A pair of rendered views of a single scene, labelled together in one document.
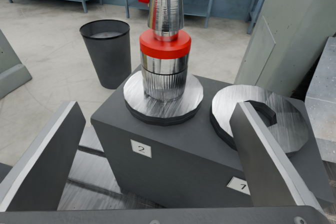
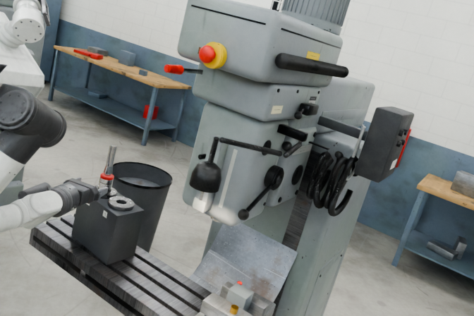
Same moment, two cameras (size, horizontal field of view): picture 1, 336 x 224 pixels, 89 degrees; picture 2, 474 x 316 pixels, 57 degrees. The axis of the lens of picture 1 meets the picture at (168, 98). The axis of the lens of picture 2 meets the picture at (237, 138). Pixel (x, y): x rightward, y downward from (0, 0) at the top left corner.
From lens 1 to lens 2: 149 cm
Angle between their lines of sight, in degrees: 32
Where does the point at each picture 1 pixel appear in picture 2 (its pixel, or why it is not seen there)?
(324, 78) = (221, 241)
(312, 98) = (211, 253)
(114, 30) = (154, 181)
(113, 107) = not seen: hidden behind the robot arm
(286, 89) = not seen: hidden behind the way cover
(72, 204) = (50, 231)
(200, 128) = (105, 200)
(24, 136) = not seen: outside the picture
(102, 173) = (67, 230)
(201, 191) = (97, 222)
